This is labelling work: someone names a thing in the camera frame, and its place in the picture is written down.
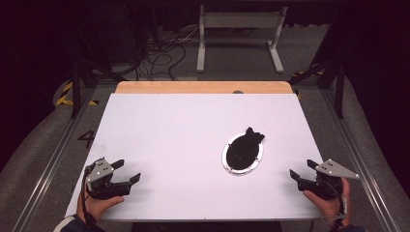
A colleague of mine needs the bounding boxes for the person's right hand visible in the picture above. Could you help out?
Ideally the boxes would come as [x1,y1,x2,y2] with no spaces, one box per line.
[303,177,352,228]

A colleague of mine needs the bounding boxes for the tangle of black floor cables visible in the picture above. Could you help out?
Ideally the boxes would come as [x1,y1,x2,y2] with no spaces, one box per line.
[134,27,201,81]

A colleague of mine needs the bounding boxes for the person's left hand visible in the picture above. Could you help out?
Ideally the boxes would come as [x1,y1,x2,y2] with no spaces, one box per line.
[75,192,125,223]

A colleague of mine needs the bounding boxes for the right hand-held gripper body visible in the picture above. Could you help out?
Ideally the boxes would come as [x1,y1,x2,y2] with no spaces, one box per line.
[297,159,361,201]

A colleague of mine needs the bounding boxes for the white metal table frame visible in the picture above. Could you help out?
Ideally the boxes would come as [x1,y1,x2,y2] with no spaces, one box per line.
[196,4,289,74]

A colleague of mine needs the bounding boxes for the hand-held gripper black cable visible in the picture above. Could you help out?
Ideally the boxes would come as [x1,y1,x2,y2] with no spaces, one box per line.
[80,165,95,226]
[323,182,348,231]

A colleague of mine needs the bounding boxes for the left hand-held gripper black cable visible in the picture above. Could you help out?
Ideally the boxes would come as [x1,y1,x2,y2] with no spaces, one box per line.
[80,165,95,226]

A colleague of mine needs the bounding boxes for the white board table cover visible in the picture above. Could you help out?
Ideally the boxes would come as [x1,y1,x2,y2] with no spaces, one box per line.
[64,93,326,222]

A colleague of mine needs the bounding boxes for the right hand-held gripper black cable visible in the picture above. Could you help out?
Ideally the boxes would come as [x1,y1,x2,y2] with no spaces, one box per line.
[323,182,348,231]

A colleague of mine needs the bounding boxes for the oval mirror with black stand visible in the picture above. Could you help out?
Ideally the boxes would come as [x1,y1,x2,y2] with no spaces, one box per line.
[220,127,266,177]

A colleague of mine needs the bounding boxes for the aluminium floor rail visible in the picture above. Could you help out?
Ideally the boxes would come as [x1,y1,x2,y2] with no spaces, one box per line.
[12,86,98,232]
[322,88,402,232]

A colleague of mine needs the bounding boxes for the yellow black floor tape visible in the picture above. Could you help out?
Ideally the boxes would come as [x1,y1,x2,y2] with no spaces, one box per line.
[291,68,325,78]
[55,81,100,106]

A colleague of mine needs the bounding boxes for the black metal stand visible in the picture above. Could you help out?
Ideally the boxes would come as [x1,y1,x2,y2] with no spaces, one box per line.
[69,9,128,119]
[289,57,347,120]

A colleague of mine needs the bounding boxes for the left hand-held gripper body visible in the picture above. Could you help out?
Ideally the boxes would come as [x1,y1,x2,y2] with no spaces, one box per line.
[82,157,132,200]

